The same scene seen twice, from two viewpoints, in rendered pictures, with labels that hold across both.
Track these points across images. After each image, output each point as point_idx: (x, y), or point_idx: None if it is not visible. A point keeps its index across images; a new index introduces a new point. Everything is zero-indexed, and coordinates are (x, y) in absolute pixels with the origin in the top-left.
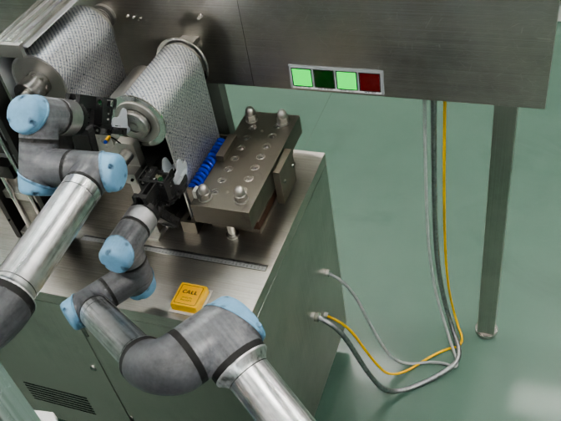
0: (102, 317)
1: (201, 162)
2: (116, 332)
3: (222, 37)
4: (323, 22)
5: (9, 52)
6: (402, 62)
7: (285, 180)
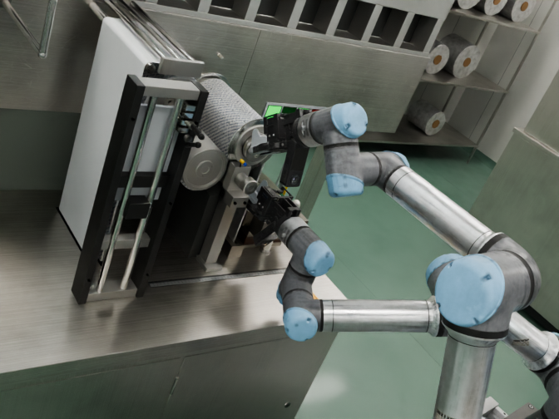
0: (368, 305)
1: None
2: (403, 305)
3: (226, 76)
4: (307, 68)
5: (188, 70)
6: (339, 101)
7: None
